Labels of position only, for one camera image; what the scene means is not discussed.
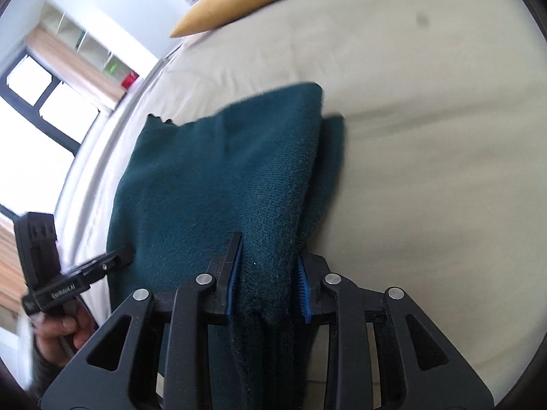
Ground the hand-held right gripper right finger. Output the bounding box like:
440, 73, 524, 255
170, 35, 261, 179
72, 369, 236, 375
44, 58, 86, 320
295, 253, 496, 410

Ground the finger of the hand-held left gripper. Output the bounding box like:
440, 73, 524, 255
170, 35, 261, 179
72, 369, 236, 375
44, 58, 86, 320
79, 245, 134, 285

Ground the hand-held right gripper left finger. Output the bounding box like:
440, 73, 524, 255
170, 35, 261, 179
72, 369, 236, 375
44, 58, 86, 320
40, 231, 244, 410

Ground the dark teal knit sweater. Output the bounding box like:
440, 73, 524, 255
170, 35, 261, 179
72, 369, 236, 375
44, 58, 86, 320
106, 82, 346, 410

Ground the person's left forearm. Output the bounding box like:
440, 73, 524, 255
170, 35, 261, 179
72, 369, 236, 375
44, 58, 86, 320
26, 342, 71, 404

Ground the person's left hand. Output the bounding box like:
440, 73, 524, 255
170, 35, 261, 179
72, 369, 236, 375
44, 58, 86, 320
34, 295, 97, 368

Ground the white window ledge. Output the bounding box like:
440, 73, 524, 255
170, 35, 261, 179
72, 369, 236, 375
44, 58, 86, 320
53, 62, 165, 231

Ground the black framed window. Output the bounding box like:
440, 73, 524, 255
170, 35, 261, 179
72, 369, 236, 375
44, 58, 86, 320
0, 49, 103, 218

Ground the beige curtain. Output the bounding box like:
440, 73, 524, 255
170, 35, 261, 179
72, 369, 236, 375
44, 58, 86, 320
23, 26, 124, 109

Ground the bed with beige sheet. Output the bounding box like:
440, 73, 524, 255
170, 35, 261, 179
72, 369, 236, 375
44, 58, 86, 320
55, 0, 543, 410

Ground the mustard yellow pillow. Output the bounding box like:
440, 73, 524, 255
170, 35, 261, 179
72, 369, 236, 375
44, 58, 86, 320
170, 0, 295, 38

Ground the white wall shelf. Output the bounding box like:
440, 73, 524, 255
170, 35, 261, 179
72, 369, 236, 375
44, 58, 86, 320
40, 2, 142, 90

